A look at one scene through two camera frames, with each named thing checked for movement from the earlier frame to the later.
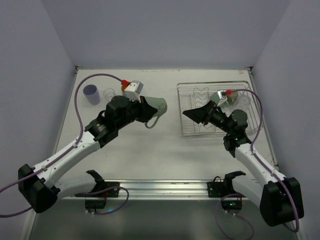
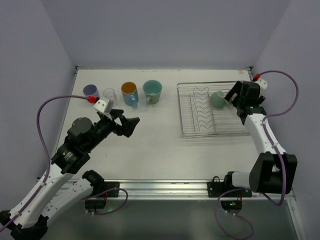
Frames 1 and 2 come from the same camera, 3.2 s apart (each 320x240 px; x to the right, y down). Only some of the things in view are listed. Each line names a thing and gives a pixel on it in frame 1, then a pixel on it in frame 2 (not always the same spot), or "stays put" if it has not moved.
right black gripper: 207,115 -> 237,94
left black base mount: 101,185 stays put
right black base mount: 219,189 stays put
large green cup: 160,104 -> 152,89
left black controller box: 95,204 stays put
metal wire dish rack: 231,95 stays put
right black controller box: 232,206 stays put
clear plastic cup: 108,93 stays put
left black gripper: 141,109 -> 117,122
